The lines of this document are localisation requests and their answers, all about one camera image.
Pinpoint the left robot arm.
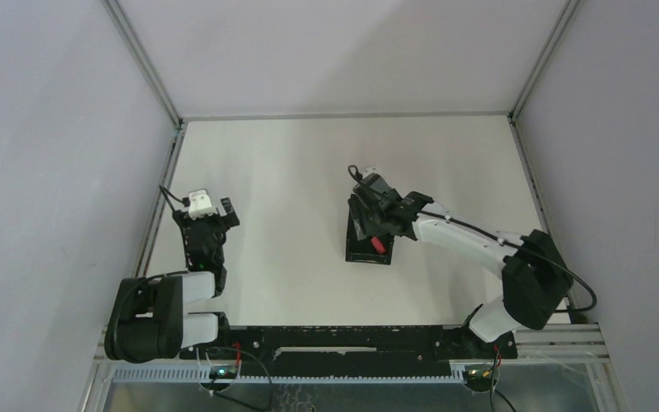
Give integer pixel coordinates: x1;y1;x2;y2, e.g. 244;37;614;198
104;191;240;364

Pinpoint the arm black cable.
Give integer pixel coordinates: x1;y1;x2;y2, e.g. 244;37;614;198
159;185;190;213
348;165;599;314

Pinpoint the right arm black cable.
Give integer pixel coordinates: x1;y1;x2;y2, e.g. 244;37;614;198
348;165;599;314

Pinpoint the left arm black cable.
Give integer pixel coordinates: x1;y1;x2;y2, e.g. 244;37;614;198
159;185;190;213

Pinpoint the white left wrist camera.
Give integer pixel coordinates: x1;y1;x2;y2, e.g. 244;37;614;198
188;189;217;220

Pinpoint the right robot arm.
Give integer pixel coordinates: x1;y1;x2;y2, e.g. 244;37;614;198
348;165;575;357

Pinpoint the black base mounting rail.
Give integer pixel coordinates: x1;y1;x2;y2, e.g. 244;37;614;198
178;322;518;375

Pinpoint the grey slotted cable duct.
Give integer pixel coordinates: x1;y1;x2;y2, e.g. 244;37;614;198
112;364;463;384

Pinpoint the black plastic bin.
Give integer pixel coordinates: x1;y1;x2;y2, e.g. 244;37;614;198
345;208;395;265

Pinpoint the right controller board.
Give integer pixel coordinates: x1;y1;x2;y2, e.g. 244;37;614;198
463;364;499;393

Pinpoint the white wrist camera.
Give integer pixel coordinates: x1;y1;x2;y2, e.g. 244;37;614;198
188;189;217;220
362;166;378;178

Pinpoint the left controller board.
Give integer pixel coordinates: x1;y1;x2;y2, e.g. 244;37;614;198
209;366;239;381

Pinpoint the controller board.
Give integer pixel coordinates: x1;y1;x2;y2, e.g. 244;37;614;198
463;364;499;393
209;366;239;381

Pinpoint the red handled screwdriver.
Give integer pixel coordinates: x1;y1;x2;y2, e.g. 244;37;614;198
370;237;387;255

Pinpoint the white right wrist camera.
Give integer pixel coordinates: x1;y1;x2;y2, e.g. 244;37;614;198
362;166;378;178

